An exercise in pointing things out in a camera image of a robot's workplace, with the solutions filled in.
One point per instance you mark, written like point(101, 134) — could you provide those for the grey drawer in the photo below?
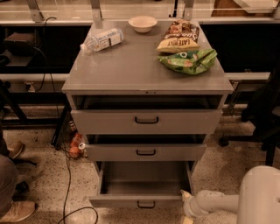
point(190, 121)
point(144, 184)
point(146, 152)

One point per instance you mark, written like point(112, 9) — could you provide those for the brown shoe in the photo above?
point(16, 149)

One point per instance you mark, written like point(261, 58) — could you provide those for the grey bottom drawer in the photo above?
point(144, 184)

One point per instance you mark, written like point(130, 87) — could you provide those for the black office chair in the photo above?
point(263, 112)

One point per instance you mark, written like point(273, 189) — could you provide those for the dark box on shelf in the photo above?
point(20, 44)

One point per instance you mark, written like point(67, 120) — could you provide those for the person's leg in trousers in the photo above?
point(8, 178)

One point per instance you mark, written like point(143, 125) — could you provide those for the grey metal drawer cabinet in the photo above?
point(129, 76)

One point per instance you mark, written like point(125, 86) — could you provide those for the brown yellow chip bag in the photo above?
point(181, 36)

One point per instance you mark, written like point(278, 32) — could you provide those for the clear plastic water bottle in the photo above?
point(102, 40)

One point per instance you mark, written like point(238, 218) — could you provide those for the grey top drawer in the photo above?
point(190, 121)

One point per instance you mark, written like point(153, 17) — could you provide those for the white ceramic bowl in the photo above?
point(143, 24)

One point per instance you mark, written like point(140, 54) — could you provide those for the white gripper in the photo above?
point(192, 205)

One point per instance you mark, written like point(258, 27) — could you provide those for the white sneaker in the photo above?
point(19, 211)

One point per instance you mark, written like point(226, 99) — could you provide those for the grey middle drawer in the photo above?
point(146, 152)

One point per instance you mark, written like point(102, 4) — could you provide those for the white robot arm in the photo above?
point(258, 201)

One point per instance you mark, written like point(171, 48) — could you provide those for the green snack bag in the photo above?
point(190, 62)

